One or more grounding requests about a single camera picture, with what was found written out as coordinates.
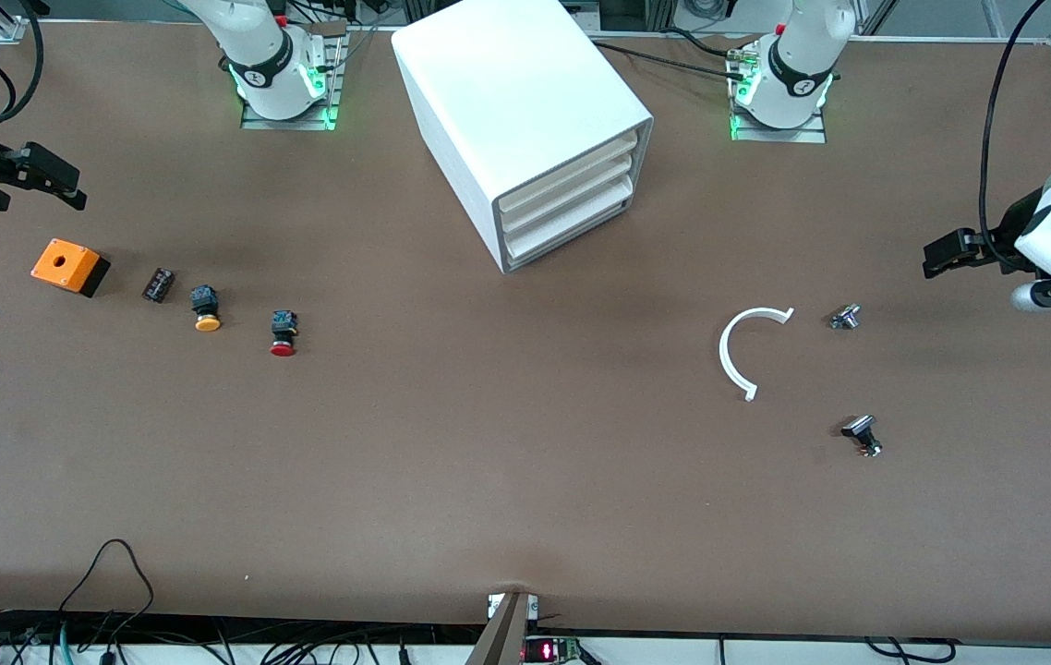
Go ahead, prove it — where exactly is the yellow push button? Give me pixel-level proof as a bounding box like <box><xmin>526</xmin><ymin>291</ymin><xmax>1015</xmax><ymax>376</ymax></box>
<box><xmin>190</xmin><ymin>285</ymin><xmax>223</xmax><ymax>333</ymax></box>

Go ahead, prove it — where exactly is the red push button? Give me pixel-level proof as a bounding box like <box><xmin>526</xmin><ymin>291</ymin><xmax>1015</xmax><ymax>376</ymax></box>
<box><xmin>269</xmin><ymin>310</ymin><xmax>299</xmax><ymax>357</ymax></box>

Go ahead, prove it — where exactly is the white drawer cabinet housing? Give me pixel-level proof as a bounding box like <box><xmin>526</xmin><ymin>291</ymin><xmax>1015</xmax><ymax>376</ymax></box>
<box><xmin>392</xmin><ymin>0</ymin><xmax>655</xmax><ymax>275</ymax></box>

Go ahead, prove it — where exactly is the circuit board red display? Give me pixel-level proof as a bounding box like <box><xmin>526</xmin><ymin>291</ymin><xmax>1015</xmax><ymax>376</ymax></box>
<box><xmin>523</xmin><ymin>635</ymin><xmax>582</xmax><ymax>664</ymax></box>

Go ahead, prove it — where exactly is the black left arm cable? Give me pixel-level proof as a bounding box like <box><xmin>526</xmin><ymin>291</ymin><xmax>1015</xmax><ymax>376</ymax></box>
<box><xmin>979</xmin><ymin>0</ymin><xmax>1048</xmax><ymax>269</ymax></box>

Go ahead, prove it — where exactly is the orange button enclosure box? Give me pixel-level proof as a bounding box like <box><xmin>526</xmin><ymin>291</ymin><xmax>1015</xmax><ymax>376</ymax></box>
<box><xmin>30</xmin><ymin>238</ymin><xmax>112</xmax><ymax>298</ymax></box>

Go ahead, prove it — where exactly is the black rectangular push switch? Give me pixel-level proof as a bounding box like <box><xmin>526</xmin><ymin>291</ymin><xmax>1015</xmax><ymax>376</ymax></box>
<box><xmin>840</xmin><ymin>415</ymin><xmax>884</xmax><ymax>458</ymax></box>

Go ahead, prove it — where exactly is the aluminium left arm base plate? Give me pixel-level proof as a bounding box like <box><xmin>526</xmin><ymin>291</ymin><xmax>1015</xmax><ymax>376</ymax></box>
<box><xmin>729</xmin><ymin>37</ymin><xmax>828</xmax><ymax>144</ymax></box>

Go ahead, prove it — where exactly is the white semicircular plastic bracket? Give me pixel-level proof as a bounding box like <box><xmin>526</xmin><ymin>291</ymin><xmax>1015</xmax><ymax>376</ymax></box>
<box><xmin>719</xmin><ymin>306</ymin><xmax>796</xmax><ymax>403</ymax></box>

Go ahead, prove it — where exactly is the aluminium right arm base plate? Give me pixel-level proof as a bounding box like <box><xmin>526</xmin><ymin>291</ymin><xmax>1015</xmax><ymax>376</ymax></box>
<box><xmin>239</xmin><ymin>23</ymin><xmax>348</xmax><ymax>131</ymax></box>

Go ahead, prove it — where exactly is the looped black cable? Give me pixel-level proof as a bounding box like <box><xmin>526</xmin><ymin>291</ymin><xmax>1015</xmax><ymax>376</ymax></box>
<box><xmin>59</xmin><ymin>538</ymin><xmax>155</xmax><ymax>638</ymax></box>

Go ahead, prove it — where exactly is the black base supply cable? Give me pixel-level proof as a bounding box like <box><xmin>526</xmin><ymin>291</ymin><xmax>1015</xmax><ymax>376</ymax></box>
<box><xmin>592</xmin><ymin>39</ymin><xmax>748</xmax><ymax>82</ymax></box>

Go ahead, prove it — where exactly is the tangled black cable bundle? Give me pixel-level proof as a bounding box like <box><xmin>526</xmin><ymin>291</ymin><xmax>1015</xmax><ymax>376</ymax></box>
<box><xmin>0</xmin><ymin>610</ymin><xmax>453</xmax><ymax>665</ymax></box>

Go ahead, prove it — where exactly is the exterior camera mount bar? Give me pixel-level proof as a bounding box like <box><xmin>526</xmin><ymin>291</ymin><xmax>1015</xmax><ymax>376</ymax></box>
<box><xmin>465</xmin><ymin>591</ymin><xmax>540</xmax><ymax>665</ymax></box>

